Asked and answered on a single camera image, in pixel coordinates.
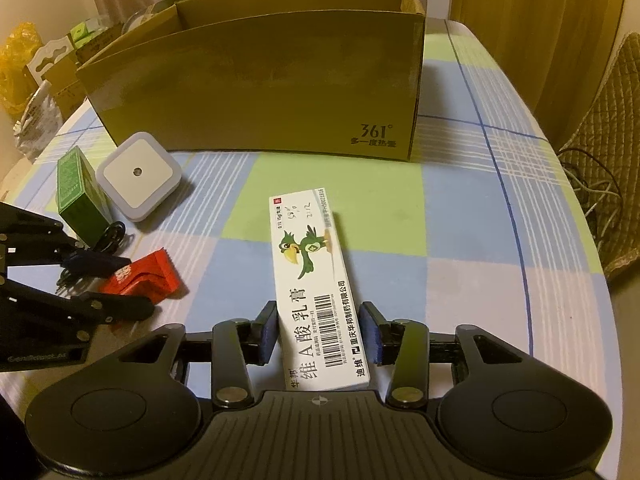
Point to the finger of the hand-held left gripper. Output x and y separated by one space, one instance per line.
95 264
120 307

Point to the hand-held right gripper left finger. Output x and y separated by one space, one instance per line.
267 332

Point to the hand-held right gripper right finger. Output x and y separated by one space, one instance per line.
372 332

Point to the red snack packet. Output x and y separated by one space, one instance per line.
145 277

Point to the long white ointment box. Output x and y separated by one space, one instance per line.
315 280

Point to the green white medicine box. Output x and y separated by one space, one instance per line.
77 195

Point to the white square night light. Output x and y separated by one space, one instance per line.
137 175

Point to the large cardboard box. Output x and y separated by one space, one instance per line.
260 85

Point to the checkered cloth desktop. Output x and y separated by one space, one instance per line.
475 210

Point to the crumpled white plastic bag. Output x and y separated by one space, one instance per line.
37 120

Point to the brown cardboard storage box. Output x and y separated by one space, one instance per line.
70 80

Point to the yellow plastic bag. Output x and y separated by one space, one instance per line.
17 70

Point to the white carved chair back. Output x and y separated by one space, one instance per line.
50 57

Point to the small green tissue pack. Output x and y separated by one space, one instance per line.
87 32

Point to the dark green noodle bowl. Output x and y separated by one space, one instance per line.
150 12

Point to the quilted beige chair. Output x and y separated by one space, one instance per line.
607 135

